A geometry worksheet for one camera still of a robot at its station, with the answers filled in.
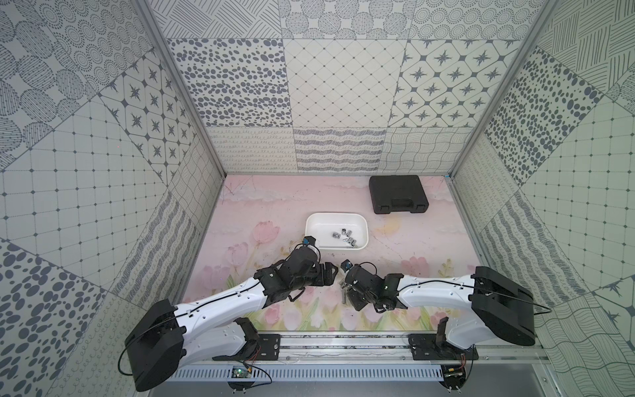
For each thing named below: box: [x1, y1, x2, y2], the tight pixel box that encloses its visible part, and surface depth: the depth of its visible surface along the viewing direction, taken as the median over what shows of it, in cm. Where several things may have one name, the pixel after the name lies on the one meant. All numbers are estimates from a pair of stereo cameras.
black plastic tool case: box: [368, 174, 430, 215], surface depth 107 cm
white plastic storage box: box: [304, 211, 370, 251], surface depth 100 cm
